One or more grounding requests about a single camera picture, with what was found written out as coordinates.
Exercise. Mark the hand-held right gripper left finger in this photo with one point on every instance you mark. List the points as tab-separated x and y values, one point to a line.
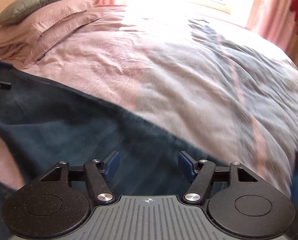
111	166

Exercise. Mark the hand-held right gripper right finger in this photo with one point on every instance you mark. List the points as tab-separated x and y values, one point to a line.
186	166

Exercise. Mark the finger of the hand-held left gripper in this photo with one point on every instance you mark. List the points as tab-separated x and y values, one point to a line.
0	85
3	65

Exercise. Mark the pink pillow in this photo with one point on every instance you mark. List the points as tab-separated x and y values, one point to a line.
64	37
56	12

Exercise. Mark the grey pillow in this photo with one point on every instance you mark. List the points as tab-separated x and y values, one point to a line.
34	2

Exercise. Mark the bed with pink-grey cover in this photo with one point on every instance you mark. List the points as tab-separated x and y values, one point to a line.
188	80

